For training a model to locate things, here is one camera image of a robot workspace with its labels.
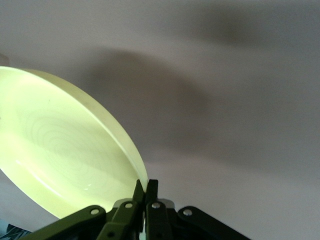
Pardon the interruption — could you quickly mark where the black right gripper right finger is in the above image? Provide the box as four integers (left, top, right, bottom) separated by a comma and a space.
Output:
145, 178, 251, 240

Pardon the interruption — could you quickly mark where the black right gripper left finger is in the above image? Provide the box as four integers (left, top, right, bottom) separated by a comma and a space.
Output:
18, 178, 147, 240

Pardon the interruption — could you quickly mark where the yellow round plate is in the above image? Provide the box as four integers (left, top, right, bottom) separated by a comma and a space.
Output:
0, 65, 149, 221

